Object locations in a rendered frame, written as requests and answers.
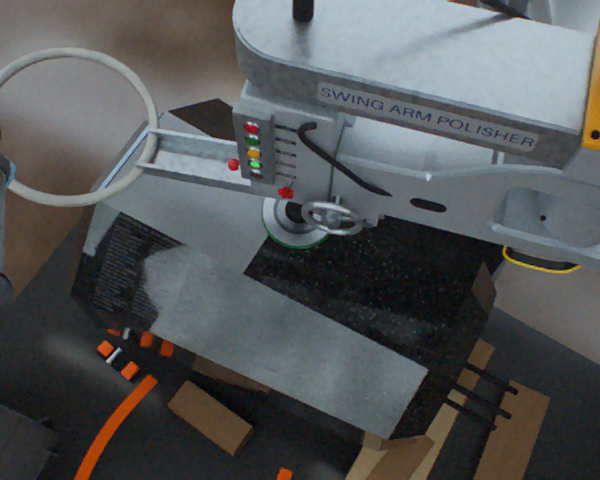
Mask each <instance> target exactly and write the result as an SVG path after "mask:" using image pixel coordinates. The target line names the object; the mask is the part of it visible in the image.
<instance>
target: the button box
mask: <svg viewBox="0 0 600 480"><path fill-rule="evenodd" d="M232 113H233V120H234V129H235V136H236V143H237V151H238V158H239V166H240V173H241V177H242V178H245V179H250V180H254V181H258V182H262V183H265V184H270V185H274V183H275V180H276V175H275V154H274V132H273V115H272V114H270V113H266V112H261V111H257V110H253V109H249V108H245V107H243V106H241V103H238V102H236V103H235V105H234V108H233V111H232ZM244 123H253V124H255V125H257V126H258V127H259V129H260V131H259V132H258V133H249V132H248V131H247V130H246V129H244V128H243V124H244ZM248 135H252V136H255V137H257V138H259V139H260V141H261V143H260V145H259V146H250V145H249V143H248V142H247V141H246V139H244V137H246V136H248ZM248 148H254V149H257V150H259V151H260V152H261V154H262V156H261V157H257V158H254V157H251V156H250V155H249V154H248V153H247V149H248ZM250 159H255V160H258V161H260V162H261V163H262V165H263V167H262V168H261V169H255V168H252V167H251V166H249V163H248V160H250ZM253 170H254V171H258V172H260V173H261V174H263V178H262V179H256V178H253V177H252V176H251V175H250V174H249V172H250V171H253Z"/></svg>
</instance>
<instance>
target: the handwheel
mask: <svg viewBox="0 0 600 480"><path fill-rule="evenodd" d="M341 201H342V198H341V197H339V196H334V197H333V201H332V202H331V201H323V200H315V201H310V202H308V203H305V204H304V205H303V206H302V208H301V215H302V217H303V219H304V220H305V221H307V222H308V223H309V224H311V225H312V226H314V228H316V229H318V230H320V231H323V232H327V233H330V234H335V235H354V234H357V233H359V232H360V231H361V230H362V228H363V221H362V219H361V217H360V216H359V215H358V214H357V213H356V212H354V211H353V210H351V209H349V208H347V206H344V205H341ZM320 209H328V210H325V211H322V210H320ZM309 211H311V212H313V213H315V214H317V215H319V216H321V217H322V220H321V221H322V222H319V221H318V220H316V219H315V218H313V217H312V216H311V215H310V213H309ZM341 214H344V215H341ZM341 221H354V222H355V224H356V225H355V226H353V228H338V226H339V225H340V222H341Z"/></svg>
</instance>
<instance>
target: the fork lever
mask: <svg viewBox="0 0 600 480"><path fill-rule="evenodd" d="M149 132H150V134H154V135H156V136H157V137H158V142H157V146H156V150H155V152H154V155H153V157H152V159H151V161H150V164H147V163H142V162H135V163H134V166H135V167H136V168H140V169H142V170H143V171H144V173H143V174H147V175H152V176H158V177H164V178H169V179H174V180H180V181H186V182H191V183H196V184H202V186H208V187H213V188H219V189H224V190H230V191H235V192H241V193H247V194H252V195H257V196H263V197H269V198H274V199H279V198H275V197H271V196H266V195H263V194H259V193H255V192H253V191H252V190H251V181H250V179H245V178H242V177H241V173H240V169H239V170H237V171H231V170H230V169H229V168H228V162H229V160H230V159H232V158H236V159H238V160H239V158H238V151H237V143H236V142H235V141H229V140H222V139H216V138H210V137H205V136H198V135H192V134H186V133H179V132H174V131H168V130H162V129H155V128H149ZM341 205H344V206H347V208H349V209H351V210H353V211H354V212H356V213H357V214H358V215H359V211H360V209H359V208H355V206H352V205H348V204H343V203H341ZM362 221H363V226H365V228H373V221H371V220H370V219H362Z"/></svg>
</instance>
